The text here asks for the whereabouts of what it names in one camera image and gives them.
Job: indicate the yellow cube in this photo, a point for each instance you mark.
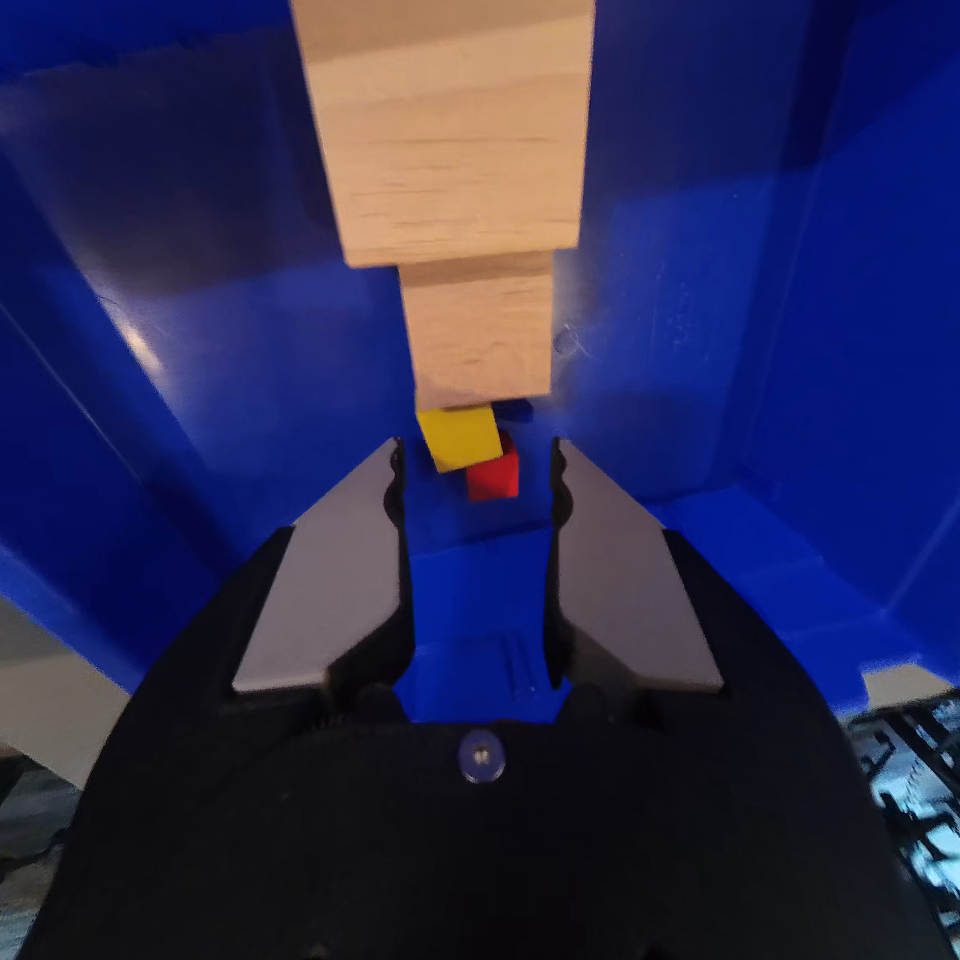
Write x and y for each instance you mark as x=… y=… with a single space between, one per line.
x=461 y=439

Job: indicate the blue plastic bin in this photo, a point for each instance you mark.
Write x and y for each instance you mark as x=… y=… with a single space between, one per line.
x=712 y=337

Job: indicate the large wooden cube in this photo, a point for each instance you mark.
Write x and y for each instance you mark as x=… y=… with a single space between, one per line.
x=450 y=135

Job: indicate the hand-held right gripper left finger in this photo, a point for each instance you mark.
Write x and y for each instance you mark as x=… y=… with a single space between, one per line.
x=330 y=592

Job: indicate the small red cube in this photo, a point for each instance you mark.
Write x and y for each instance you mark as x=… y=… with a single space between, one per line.
x=495 y=480

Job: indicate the medium wooden cube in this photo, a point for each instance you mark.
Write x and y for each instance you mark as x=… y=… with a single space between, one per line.
x=480 y=330

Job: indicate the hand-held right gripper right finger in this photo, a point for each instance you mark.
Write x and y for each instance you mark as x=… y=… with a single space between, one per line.
x=630 y=600

